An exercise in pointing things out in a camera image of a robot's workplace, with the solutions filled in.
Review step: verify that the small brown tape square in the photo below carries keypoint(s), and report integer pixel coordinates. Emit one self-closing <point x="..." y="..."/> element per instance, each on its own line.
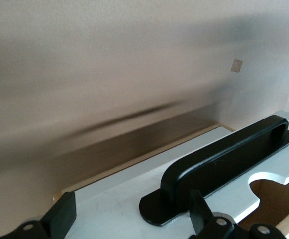
<point x="235" y="65"/>

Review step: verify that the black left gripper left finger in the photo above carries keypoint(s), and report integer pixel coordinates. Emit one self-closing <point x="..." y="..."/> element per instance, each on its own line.
<point x="57" y="219"/>

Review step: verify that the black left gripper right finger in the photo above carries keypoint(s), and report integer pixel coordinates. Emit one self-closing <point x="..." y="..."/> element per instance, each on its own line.
<point x="201" y="219"/>

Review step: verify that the white fronted wooden drawer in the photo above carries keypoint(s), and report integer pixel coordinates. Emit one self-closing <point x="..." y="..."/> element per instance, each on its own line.
<point x="124" y="194"/>

